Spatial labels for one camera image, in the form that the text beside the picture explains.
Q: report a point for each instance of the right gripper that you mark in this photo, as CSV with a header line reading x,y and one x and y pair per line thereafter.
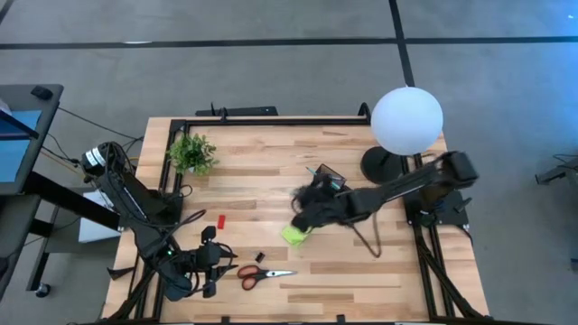
x,y
334,203

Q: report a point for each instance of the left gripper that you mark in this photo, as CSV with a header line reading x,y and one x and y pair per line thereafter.
x,y
210,259

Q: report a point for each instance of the green sticky note pad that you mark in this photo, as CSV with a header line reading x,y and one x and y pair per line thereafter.
x,y
293,237

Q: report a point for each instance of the red and black scissors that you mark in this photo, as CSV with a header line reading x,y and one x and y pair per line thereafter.
x,y
253,275

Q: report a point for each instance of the small black usb stick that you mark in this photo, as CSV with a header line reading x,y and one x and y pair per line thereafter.
x,y
260,257

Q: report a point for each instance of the teal pencil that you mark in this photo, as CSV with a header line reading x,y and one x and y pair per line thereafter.
x,y
335,184

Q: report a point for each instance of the red eraser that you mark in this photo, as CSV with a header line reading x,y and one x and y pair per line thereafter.
x,y
221,221

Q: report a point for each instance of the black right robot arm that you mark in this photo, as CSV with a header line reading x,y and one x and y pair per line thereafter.
x,y
406,180

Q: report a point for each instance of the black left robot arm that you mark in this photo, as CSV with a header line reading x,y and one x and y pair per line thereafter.
x,y
131,198

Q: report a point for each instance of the black mesh desk organizer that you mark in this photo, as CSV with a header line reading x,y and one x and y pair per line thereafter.
x,y
332,178

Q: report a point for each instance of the green plant in white pot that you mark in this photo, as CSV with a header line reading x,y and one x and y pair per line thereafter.
x,y
193,154

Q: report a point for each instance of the white box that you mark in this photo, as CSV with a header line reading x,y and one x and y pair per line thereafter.
x,y
97,225

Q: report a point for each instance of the white globe table lamp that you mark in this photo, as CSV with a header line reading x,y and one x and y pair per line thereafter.
x,y
406,119

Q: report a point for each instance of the black side desk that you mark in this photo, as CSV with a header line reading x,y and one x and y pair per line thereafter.
x,y
45,198

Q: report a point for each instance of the blue screen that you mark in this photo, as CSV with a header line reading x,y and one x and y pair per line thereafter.
x,y
15,144

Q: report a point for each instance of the small black device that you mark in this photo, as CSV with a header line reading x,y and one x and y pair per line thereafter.
x,y
42,92

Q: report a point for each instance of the black floor stand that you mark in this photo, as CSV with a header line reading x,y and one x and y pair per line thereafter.
x,y
560,171

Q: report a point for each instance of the black metal table frame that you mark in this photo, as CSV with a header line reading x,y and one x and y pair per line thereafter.
x,y
293,122

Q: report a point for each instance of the black curved frame bracket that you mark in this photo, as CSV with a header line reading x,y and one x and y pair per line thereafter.
x,y
365,112

